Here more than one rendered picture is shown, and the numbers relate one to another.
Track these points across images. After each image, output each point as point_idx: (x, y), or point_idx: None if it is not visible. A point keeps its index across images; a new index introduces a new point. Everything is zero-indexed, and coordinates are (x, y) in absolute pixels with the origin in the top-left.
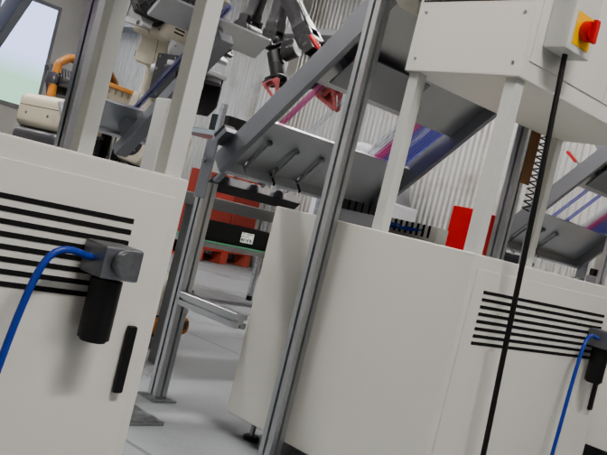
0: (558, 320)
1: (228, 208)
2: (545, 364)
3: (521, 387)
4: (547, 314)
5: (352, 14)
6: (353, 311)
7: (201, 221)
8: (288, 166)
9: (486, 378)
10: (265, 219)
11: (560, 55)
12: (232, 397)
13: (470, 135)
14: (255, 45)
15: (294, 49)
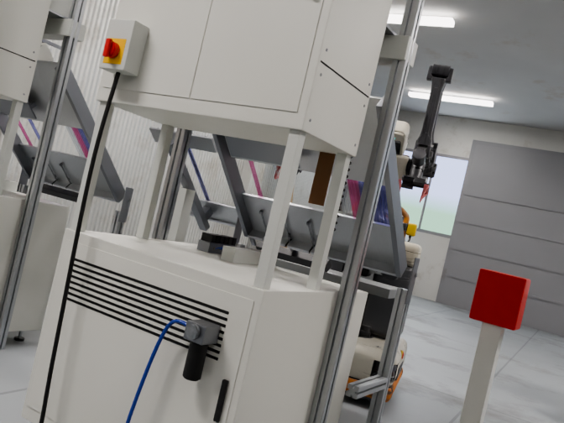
0: (156, 301)
1: (331, 279)
2: (143, 341)
3: (117, 355)
4: (142, 291)
5: None
6: None
7: None
8: (295, 232)
9: (78, 331)
10: (369, 292)
11: (124, 74)
12: None
13: (386, 180)
14: (207, 143)
15: (413, 154)
